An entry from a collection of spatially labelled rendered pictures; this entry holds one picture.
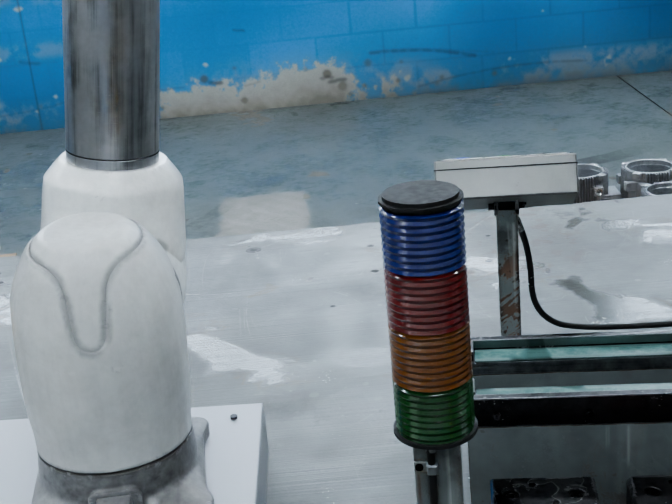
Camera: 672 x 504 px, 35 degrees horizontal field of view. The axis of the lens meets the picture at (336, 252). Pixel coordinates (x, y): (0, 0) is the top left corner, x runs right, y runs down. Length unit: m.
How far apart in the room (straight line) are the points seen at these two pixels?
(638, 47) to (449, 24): 1.15
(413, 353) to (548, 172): 0.58
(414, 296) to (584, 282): 0.94
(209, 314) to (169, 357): 0.64
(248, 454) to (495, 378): 0.28
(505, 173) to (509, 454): 0.37
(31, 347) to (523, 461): 0.49
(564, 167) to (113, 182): 0.53
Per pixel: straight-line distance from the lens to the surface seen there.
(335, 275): 1.75
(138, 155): 1.17
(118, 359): 0.99
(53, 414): 1.03
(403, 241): 0.74
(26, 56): 6.76
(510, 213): 1.34
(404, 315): 0.76
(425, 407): 0.79
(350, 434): 1.29
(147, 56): 1.15
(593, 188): 3.69
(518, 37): 6.66
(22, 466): 1.20
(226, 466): 1.14
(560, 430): 1.10
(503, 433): 1.10
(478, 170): 1.31
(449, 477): 0.84
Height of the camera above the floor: 1.45
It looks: 21 degrees down
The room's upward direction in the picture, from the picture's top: 6 degrees counter-clockwise
